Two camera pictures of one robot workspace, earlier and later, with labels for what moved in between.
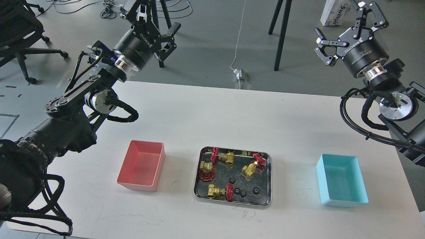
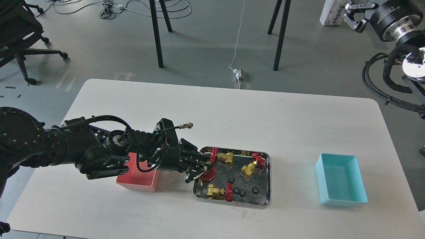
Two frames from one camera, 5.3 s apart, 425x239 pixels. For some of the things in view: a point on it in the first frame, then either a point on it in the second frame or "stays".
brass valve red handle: [206, 172] stays
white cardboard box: [339, 12] stays
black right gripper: [360, 49] -> [390, 20]
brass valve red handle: [247, 171] stays
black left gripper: [136, 45] -> [180, 156]
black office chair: [20, 29] stays
